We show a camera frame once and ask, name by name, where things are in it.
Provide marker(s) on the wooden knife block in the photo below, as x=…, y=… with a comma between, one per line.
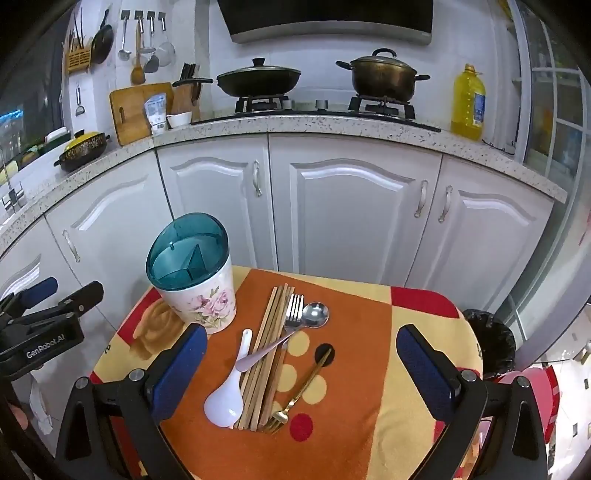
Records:
x=184, y=99

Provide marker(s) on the floral utensil holder teal lid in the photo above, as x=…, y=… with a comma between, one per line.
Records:
x=203, y=300

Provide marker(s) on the steel skimmer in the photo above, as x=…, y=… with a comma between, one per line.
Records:
x=147, y=48

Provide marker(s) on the yellow cooking oil bottle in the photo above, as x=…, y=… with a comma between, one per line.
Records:
x=468, y=106

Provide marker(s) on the pink printed bag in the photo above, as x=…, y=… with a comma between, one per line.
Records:
x=540, y=392

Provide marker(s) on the black range hood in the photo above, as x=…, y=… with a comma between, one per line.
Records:
x=323, y=18

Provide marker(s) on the bronze stock pot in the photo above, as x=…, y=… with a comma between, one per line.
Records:
x=383, y=81

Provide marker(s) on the grey hanging scoop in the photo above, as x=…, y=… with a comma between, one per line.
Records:
x=151, y=63

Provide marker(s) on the dark wok lid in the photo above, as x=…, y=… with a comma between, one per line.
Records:
x=258, y=69

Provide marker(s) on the white soap dish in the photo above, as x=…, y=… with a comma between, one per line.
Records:
x=57, y=135

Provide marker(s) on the black wok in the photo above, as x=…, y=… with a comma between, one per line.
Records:
x=258, y=85

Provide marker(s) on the white soup spoon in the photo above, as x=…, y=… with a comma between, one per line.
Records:
x=224, y=401

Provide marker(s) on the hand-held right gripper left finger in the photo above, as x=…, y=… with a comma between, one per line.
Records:
x=182, y=364

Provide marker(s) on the glass pot lid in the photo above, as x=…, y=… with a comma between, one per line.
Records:
x=381, y=59

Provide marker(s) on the steel ladle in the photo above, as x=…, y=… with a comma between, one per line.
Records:
x=123, y=54

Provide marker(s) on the black casserole yellow lid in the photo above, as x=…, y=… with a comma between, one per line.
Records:
x=83, y=150

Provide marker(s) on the black hanging frying pan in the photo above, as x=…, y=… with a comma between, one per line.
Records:
x=101, y=46

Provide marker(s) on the wooden cutting board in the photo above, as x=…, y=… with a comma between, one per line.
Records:
x=131, y=110

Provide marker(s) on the trash bin with black bag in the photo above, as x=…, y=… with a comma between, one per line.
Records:
x=491, y=337

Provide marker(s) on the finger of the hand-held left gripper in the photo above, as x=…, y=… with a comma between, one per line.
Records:
x=83, y=295
x=41, y=288

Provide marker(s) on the person's left hand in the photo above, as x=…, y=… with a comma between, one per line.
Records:
x=19, y=417

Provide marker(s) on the glass door white frame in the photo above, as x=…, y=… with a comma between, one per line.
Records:
x=554, y=115

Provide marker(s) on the bamboo wall chopstick holder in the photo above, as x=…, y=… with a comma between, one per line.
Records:
x=78, y=60

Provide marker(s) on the steel sink faucet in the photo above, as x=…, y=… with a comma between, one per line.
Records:
x=14, y=201

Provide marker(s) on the bundle of wooden chopsticks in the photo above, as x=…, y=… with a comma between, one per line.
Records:
x=277, y=304

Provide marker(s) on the wooden spatula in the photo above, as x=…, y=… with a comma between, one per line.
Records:
x=137, y=76

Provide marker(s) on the orange yellow printed blanket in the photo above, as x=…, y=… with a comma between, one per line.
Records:
x=351, y=323

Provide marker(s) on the steel peeler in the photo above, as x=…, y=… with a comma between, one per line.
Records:
x=81, y=110

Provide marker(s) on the small white bowl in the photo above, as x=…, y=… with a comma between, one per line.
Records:
x=179, y=120

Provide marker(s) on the white blue pouch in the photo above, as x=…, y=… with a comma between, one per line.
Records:
x=156, y=113

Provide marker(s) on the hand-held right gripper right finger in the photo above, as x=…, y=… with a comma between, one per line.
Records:
x=422, y=369

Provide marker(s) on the dark kitchen window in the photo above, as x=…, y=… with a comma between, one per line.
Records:
x=27, y=92

